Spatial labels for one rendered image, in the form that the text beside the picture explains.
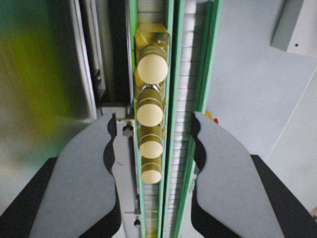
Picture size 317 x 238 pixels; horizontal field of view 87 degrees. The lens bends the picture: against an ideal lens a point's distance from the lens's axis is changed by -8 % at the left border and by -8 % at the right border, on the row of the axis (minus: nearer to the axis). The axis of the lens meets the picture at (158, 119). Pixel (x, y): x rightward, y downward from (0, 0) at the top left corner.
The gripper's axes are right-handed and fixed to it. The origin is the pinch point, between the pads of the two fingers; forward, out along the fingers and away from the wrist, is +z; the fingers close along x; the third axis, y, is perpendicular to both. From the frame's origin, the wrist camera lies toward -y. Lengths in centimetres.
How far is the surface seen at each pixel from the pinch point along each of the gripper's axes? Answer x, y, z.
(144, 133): -1.3, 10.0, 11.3
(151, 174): -0.2, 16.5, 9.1
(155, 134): 0.4, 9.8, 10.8
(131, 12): -3.8, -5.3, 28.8
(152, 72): -0.1, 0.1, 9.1
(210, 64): 12.9, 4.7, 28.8
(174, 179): 9, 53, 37
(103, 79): -16, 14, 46
